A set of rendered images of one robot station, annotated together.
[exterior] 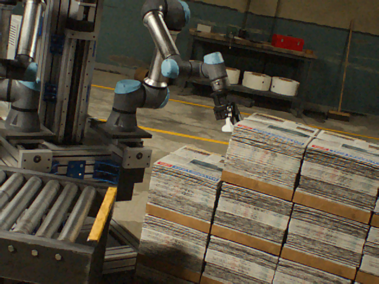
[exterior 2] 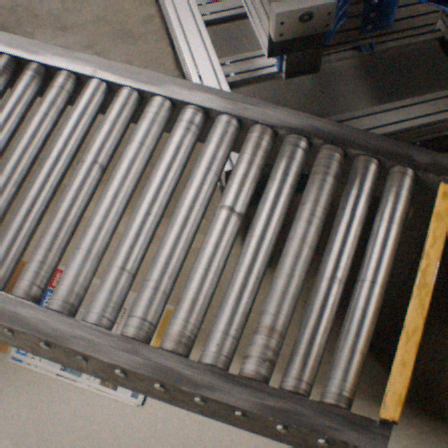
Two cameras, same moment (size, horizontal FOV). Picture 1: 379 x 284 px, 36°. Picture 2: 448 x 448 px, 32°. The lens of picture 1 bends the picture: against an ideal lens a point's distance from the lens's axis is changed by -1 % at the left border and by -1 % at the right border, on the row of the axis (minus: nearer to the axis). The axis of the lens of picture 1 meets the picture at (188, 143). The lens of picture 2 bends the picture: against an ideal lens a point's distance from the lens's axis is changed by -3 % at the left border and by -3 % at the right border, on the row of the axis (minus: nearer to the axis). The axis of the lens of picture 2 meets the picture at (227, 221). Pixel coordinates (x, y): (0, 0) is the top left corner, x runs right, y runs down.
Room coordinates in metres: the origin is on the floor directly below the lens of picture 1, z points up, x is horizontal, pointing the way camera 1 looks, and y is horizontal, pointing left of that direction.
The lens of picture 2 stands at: (1.11, 0.32, 1.93)
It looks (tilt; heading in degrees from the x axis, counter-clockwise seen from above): 61 degrees down; 22
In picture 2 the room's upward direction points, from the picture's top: straight up
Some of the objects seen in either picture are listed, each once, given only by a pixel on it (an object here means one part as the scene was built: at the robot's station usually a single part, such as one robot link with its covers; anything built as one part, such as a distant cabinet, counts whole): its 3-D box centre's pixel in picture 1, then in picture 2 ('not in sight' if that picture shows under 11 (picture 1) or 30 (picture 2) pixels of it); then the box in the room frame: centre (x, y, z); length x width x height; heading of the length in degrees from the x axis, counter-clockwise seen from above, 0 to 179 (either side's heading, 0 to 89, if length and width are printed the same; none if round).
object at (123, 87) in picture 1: (128, 94); not in sight; (2.70, 0.33, 0.98); 0.13 x 0.12 x 0.14; 124
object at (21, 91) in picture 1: (25, 90); not in sight; (2.39, 0.73, 0.98); 0.13 x 0.12 x 0.14; 103
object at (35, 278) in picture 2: not in sight; (79, 191); (1.67, 0.82, 0.77); 0.47 x 0.05 x 0.05; 2
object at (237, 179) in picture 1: (260, 180); not in sight; (2.18, -0.31, 0.86); 0.29 x 0.16 x 0.04; 72
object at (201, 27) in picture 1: (253, 36); not in sight; (8.39, -0.61, 0.96); 1.69 x 0.57 x 0.12; 92
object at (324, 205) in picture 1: (336, 193); not in sight; (2.20, -0.62, 0.86); 0.38 x 0.29 x 0.04; 162
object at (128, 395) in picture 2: not in sight; (95, 332); (1.67, 0.92, 0.01); 0.37 x 0.28 x 0.01; 92
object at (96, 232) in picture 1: (103, 213); (422, 295); (1.68, 0.22, 0.81); 0.43 x 0.03 x 0.02; 2
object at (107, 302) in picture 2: not in sight; (148, 213); (1.67, 0.69, 0.77); 0.47 x 0.05 x 0.05; 2
